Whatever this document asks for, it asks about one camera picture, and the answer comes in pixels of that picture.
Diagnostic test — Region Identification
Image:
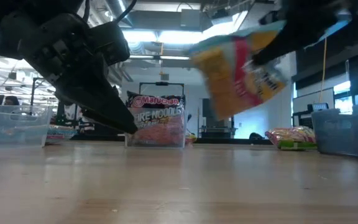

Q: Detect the black arch stand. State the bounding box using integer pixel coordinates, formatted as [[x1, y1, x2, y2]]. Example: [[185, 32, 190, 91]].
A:
[[139, 82, 185, 96]]

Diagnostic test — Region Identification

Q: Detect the Maruchan black fire noodle pack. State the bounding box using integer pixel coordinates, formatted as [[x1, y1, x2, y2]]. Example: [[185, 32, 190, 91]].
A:
[[125, 91, 186, 147]]

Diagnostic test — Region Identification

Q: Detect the long ceiling light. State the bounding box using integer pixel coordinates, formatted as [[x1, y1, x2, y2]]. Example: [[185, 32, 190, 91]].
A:
[[129, 54, 191, 61]]

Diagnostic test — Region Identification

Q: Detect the yellow hanging cable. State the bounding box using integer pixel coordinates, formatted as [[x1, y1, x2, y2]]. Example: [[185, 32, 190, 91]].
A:
[[320, 35, 328, 94]]

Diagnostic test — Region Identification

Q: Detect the grey ceiling duct box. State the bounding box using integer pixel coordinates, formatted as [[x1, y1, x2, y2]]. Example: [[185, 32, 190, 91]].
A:
[[180, 8, 201, 28]]

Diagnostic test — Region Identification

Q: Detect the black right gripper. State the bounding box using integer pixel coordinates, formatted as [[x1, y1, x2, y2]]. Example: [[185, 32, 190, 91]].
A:
[[252, 0, 354, 65]]

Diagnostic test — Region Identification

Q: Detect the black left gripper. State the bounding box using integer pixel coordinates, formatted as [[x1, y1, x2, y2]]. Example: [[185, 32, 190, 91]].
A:
[[0, 11, 138, 134]]

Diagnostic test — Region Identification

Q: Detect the dark grey plastic bin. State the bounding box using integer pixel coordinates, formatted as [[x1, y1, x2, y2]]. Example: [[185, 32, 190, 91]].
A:
[[311, 108, 358, 159]]

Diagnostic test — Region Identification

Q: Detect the Maruchan lime chili shrimp pack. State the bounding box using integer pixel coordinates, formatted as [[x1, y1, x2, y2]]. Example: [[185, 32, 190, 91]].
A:
[[185, 132, 198, 146], [265, 126, 317, 151]]

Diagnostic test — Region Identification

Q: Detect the person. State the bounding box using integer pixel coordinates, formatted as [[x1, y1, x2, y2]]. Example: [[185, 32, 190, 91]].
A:
[[4, 95, 21, 106]]

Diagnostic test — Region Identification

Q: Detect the dark cabinet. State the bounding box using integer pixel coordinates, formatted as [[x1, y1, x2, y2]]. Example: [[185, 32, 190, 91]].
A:
[[201, 98, 236, 139]]

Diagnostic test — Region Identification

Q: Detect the small laptop screen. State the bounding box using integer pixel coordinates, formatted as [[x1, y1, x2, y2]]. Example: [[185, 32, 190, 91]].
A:
[[306, 102, 329, 113]]

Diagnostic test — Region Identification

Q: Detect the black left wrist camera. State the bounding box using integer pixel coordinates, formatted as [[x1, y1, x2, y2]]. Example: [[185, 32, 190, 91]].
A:
[[91, 21, 131, 67]]

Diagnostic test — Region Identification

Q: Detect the black lamp stand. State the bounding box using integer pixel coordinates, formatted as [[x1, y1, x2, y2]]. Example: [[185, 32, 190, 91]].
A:
[[29, 76, 65, 116]]

